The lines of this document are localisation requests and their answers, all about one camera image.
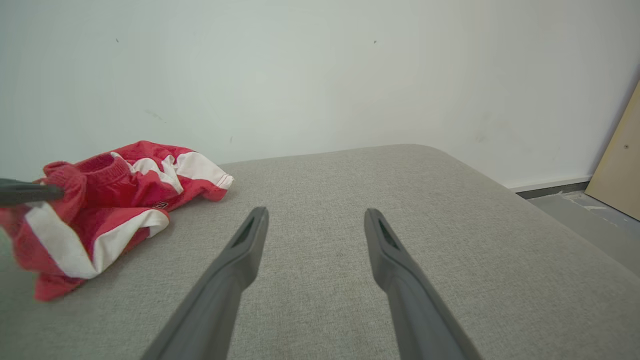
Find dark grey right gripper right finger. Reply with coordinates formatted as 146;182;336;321
364;208;483;360

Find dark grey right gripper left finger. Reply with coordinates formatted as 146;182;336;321
141;206;270;360

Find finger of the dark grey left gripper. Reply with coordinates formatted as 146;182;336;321
0;178;65;208

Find red shirt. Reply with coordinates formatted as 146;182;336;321
0;140;235;302

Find white and dark baseboard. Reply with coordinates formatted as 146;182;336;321
505;175;593;200

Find light wooden board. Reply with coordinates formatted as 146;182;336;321
585;80;640;222

